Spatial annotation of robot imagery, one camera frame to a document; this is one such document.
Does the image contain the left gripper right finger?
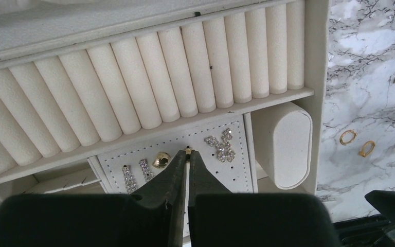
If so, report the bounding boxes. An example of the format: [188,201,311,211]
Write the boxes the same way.
[188,151,341,246]

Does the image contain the rhinestone bow earring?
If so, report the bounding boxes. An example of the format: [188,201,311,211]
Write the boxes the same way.
[204,128,236,163]

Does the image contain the gold ring right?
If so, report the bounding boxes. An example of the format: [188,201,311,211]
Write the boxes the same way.
[358,140,376,158]

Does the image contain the gold ring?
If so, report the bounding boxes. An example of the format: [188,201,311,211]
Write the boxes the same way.
[339,129,358,146]
[358,140,376,158]

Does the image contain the small gold earring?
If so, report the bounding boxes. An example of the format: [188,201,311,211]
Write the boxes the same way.
[185,147,194,155]

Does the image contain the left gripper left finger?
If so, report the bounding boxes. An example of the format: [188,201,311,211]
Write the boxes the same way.
[0,150,187,246]

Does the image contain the gold heart earring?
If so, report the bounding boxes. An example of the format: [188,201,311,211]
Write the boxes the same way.
[152,152,171,169]

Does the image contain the gold ring left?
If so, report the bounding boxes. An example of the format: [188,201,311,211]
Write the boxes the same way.
[339,129,358,146]

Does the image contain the rhinestone bar earring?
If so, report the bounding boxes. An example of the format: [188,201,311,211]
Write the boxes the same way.
[139,158,154,182]
[122,165,138,194]

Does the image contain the beige oval cushion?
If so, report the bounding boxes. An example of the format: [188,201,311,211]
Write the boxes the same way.
[250,102,313,190]

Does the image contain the pink jewelry box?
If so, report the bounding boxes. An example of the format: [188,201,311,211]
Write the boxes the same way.
[0,0,331,247]

